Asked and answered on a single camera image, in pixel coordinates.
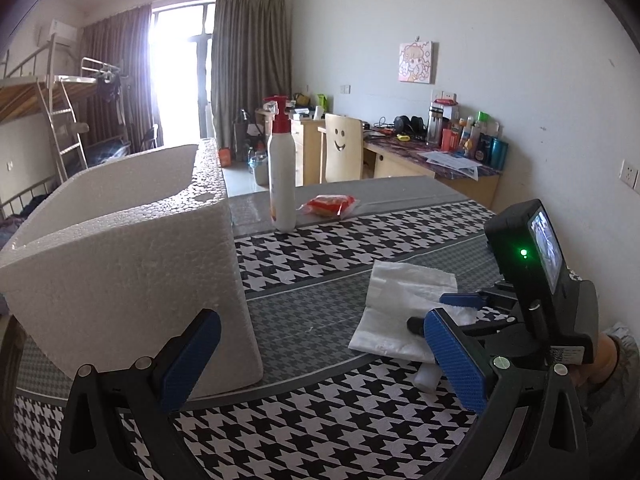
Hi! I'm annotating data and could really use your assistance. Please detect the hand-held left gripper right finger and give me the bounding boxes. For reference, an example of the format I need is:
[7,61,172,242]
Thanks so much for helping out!
[424,306,591,480]

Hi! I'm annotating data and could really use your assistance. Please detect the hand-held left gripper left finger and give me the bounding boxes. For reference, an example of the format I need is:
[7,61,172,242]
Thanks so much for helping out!
[56,308,222,480]

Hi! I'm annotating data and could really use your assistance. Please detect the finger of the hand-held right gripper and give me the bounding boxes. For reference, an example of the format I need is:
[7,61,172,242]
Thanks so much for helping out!
[439,285,518,311]
[407,316,531,356]

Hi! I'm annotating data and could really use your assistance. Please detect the white foam pouch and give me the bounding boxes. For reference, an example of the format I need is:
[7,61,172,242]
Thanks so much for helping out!
[348,260,483,392]

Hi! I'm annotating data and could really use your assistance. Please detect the white foam box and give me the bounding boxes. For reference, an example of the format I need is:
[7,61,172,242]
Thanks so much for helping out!
[0,140,264,401]

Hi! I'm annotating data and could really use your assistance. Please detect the person's right forearm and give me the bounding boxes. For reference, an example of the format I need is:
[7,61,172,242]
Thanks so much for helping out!
[582,322,638,441]

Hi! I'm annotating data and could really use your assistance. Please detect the person's right hand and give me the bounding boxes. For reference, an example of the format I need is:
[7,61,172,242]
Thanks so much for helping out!
[570,332,621,388]

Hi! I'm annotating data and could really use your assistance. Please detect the houndstooth tablecloth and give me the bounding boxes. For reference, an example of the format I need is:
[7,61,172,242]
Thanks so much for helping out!
[10,175,591,480]

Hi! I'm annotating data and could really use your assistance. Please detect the white papers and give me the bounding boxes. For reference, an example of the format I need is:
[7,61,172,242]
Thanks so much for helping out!
[424,150,483,181]

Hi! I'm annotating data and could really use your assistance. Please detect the row of toiletry bottles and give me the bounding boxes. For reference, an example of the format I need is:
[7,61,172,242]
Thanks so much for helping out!
[425,100,509,169]

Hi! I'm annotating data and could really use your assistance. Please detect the red snack packet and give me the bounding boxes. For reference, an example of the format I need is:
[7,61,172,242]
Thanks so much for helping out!
[298,193,361,219]

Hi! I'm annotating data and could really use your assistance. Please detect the light wooden desk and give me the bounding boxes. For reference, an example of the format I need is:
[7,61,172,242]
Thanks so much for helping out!
[255,110,502,211]

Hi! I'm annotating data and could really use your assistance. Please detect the black headphones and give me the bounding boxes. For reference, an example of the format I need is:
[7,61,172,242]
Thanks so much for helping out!
[394,116,425,136]

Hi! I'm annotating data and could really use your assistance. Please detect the wooden chair with smiley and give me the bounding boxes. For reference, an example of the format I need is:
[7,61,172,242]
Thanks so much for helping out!
[318,113,364,184]

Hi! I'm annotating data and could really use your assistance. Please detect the white pump bottle red cap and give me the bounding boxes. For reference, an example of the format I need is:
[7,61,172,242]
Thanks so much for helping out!
[263,95,297,233]

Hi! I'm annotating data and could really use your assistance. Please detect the blue patterned quilt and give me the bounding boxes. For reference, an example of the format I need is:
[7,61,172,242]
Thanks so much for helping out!
[0,214,25,247]

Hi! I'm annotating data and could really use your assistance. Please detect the grey metal bunk bed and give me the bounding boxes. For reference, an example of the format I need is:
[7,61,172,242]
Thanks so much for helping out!
[52,57,133,161]
[0,35,66,221]

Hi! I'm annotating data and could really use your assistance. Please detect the grey metal bunk ladder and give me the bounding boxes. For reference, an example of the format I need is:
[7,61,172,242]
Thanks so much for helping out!
[37,77,88,183]

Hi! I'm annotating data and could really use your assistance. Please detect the glass balcony door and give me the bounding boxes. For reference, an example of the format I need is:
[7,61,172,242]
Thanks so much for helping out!
[150,2,216,146]

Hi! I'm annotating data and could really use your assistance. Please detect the dark hanging clothes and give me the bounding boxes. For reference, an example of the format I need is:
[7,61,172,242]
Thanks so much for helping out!
[95,67,123,98]

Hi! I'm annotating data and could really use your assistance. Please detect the brown curtain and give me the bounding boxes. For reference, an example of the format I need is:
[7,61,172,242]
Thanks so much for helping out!
[80,4,153,151]
[210,0,293,148]

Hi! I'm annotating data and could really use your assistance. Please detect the white air conditioner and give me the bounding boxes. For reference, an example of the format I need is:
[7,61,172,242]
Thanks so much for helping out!
[37,19,78,48]

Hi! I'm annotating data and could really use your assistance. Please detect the cartoon wall poster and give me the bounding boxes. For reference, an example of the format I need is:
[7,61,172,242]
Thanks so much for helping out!
[399,40,434,84]

